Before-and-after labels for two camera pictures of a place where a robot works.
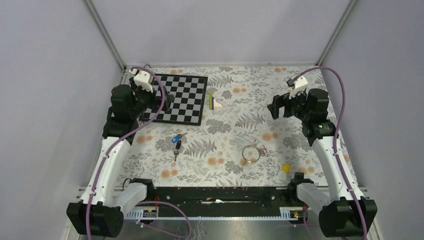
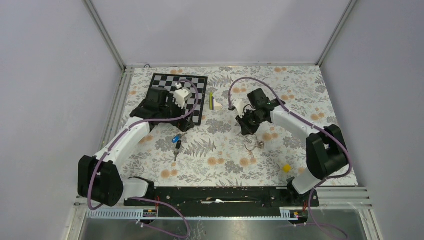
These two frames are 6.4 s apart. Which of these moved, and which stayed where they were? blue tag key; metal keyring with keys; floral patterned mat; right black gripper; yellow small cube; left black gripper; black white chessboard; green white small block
Moved: left black gripper; right black gripper; metal keyring with keys
Stayed: floral patterned mat; yellow small cube; green white small block; black white chessboard; blue tag key
